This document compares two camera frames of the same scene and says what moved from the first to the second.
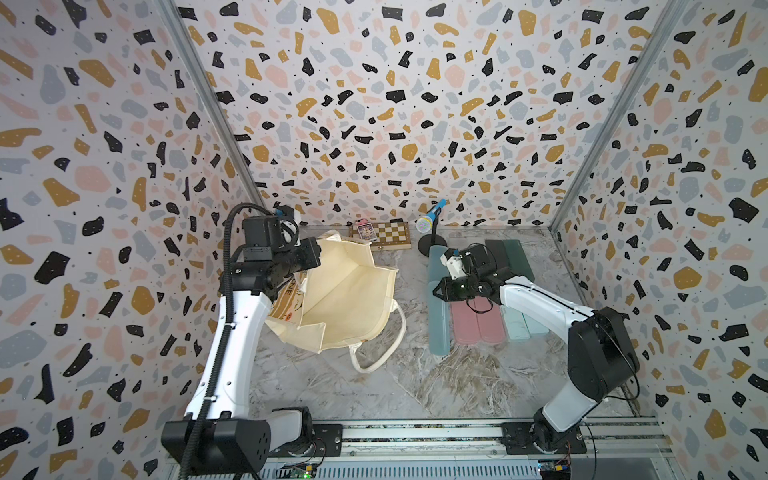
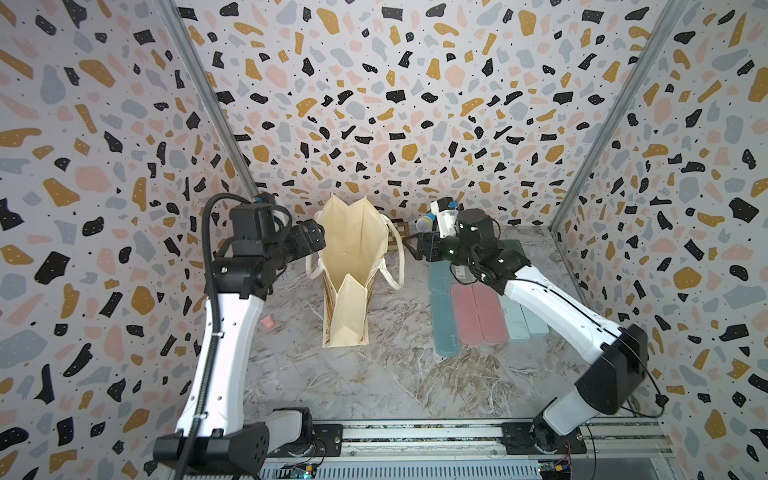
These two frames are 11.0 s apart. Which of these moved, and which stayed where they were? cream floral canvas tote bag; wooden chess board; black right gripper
Moved: black right gripper; cream floral canvas tote bag
Stayed: wooden chess board
